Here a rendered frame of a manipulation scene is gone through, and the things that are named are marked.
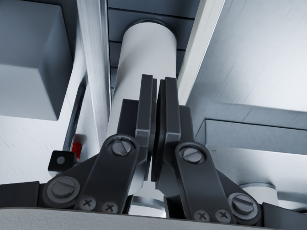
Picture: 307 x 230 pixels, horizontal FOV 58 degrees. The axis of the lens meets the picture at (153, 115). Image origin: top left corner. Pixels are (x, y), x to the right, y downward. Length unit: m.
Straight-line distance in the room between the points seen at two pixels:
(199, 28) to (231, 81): 0.20
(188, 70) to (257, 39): 0.12
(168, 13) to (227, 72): 0.16
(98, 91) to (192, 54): 0.08
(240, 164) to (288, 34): 0.27
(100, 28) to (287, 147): 0.42
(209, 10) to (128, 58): 0.07
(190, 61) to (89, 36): 0.11
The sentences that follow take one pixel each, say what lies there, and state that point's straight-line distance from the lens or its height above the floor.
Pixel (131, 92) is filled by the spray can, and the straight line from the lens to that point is 0.20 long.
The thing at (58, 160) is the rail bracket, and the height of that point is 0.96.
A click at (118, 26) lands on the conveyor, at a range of 0.27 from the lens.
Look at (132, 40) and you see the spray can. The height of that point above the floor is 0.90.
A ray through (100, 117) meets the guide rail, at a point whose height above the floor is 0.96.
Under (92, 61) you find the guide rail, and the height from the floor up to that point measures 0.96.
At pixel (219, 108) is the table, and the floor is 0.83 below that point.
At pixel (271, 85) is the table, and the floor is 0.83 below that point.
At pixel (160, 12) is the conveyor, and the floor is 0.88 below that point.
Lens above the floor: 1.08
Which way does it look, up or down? 31 degrees down
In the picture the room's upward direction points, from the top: 176 degrees counter-clockwise
